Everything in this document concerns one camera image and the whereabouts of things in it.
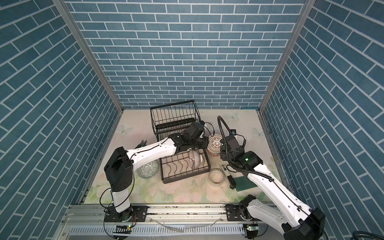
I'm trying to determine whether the brown striped ceramic bowl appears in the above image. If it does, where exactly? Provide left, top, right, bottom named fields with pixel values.
left=188, top=150, right=205, bottom=170

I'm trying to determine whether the green rimmed striped bowl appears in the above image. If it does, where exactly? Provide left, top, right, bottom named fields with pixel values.
left=137, top=160, right=160, bottom=179

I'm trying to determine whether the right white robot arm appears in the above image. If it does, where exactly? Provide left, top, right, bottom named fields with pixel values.
left=221, top=134, right=327, bottom=240

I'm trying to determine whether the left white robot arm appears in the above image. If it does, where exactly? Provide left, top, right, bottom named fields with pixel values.
left=104, top=122, right=208, bottom=214

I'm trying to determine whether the green sponge pad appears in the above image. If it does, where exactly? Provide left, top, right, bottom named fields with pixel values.
left=234, top=176, right=257, bottom=192

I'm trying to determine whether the right controller board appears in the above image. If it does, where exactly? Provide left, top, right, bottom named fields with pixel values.
left=243, top=224, right=259, bottom=240

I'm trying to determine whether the controller board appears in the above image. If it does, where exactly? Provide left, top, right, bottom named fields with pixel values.
left=113, top=225, right=133, bottom=236
left=243, top=224, right=259, bottom=240

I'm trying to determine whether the left controller board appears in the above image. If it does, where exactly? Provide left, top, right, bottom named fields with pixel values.
left=113, top=225, right=133, bottom=236

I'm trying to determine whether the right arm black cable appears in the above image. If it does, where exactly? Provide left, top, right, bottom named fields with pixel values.
left=217, top=115, right=328, bottom=240

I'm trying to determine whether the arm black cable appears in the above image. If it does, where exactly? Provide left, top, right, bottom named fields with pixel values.
left=217, top=115, right=328, bottom=240
left=98, top=137, right=169, bottom=232

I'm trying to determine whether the black wire dish rack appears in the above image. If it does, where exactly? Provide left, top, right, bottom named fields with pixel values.
left=150, top=100, right=211, bottom=184

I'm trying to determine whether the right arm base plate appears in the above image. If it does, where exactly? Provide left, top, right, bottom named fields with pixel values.
left=224, top=204, right=260, bottom=222

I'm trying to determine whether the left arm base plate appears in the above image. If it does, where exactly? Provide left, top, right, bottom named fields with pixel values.
left=105, top=206, right=148, bottom=224

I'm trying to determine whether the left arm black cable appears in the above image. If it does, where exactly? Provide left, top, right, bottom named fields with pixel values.
left=98, top=137, right=169, bottom=232

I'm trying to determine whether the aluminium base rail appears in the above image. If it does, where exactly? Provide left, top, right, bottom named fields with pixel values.
left=55, top=203, right=272, bottom=239

